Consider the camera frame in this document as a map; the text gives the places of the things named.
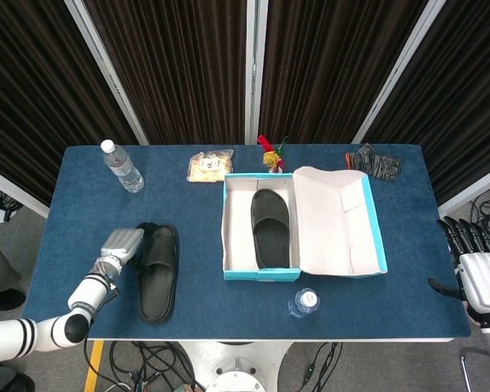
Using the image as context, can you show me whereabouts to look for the round white robot base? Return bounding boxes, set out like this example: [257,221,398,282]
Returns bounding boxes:
[206,369,266,392]

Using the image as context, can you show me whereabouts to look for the grey metal chair frame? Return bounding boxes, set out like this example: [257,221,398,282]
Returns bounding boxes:
[459,346,477,392]

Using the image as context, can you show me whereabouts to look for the blue table mat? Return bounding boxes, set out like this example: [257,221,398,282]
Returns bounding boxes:
[18,143,473,341]

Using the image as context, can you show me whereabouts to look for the small clear water bottle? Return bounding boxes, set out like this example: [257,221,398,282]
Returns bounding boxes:
[287,287,321,319]

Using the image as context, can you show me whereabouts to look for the black cable with inline switch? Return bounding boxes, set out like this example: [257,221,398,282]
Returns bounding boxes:
[297,341,344,392]

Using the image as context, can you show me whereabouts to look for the clear snack bag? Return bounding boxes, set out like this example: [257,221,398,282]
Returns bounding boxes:
[186,149,234,183]

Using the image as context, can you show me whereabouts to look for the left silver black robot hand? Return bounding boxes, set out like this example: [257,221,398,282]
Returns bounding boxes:
[100,221,161,271]

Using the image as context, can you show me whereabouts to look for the black rubber slipper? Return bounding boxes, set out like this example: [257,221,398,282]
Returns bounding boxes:
[137,223,180,326]
[250,188,291,270]

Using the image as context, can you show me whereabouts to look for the yellow floor tape strip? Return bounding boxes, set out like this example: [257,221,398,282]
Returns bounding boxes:
[83,341,106,392]

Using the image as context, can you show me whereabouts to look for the light blue open shoe box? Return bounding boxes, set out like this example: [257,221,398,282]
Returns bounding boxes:
[220,165,389,283]

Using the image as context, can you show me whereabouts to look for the colourful feather toy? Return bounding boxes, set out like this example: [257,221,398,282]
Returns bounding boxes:
[257,134,290,173]

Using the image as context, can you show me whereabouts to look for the grey partition post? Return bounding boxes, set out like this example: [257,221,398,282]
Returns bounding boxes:
[437,161,490,220]
[64,0,150,146]
[350,0,452,145]
[0,163,50,220]
[244,0,270,145]

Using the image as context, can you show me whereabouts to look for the labelled clear water bottle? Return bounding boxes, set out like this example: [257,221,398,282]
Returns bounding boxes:
[100,139,145,194]

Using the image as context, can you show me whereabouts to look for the dark brown pleated curtain panel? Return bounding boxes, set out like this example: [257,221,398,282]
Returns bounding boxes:
[0,0,140,207]
[259,0,430,144]
[361,0,490,205]
[83,0,248,145]

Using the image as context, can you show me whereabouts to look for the grey striped knit glove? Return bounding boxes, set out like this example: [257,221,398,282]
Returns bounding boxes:
[344,142,403,183]

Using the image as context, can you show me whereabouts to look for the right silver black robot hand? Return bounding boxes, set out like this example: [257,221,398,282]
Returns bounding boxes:
[427,217,490,315]

